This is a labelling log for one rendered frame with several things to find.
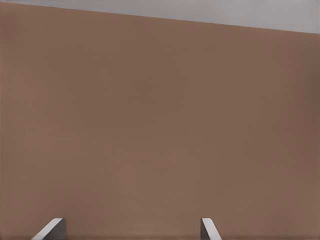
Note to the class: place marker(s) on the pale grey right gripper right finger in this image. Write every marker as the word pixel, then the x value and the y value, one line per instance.
pixel 209 231

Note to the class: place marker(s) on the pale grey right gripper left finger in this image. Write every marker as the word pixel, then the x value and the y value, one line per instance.
pixel 53 231

